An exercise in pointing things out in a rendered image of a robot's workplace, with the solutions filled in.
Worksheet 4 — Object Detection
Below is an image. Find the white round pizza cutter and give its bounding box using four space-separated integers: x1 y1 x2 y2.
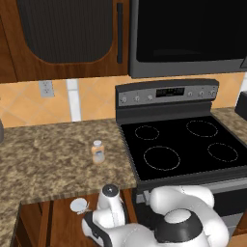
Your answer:
69 197 95 216

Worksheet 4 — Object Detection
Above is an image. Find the brown wooden drawer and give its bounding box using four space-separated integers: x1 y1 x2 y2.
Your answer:
47 188 133 247

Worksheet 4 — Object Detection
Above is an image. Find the orange bottle with white cap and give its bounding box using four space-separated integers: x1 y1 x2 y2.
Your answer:
91 139 106 166

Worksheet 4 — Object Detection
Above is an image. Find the black electric stove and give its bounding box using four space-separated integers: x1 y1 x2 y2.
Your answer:
115 78 247 239

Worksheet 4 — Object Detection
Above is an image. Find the brown cupboard door dark panel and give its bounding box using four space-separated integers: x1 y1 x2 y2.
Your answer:
0 0 131 83

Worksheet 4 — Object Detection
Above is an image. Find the black and grey microwave oven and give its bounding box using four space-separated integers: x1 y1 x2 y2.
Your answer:
127 0 247 79

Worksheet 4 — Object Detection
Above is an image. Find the black countertop appliance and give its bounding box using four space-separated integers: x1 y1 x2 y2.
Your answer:
233 91 247 123

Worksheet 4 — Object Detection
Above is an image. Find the plain brown cupboard door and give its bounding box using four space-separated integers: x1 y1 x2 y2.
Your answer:
0 18 18 84

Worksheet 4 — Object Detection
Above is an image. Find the brown base cupboard panel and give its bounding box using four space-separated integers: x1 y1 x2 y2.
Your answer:
9 201 51 247

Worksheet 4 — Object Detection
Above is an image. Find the brown base cupboard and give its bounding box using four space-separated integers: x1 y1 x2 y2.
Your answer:
227 210 247 247

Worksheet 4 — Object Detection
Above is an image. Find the grey wall socket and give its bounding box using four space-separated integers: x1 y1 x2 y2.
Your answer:
39 80 56 98

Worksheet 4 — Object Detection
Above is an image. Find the black cupboard door handle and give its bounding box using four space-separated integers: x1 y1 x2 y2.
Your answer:
116 2 124 65

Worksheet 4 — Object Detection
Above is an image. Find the grey oven door handle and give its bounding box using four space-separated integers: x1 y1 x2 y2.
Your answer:
135 178 247 205

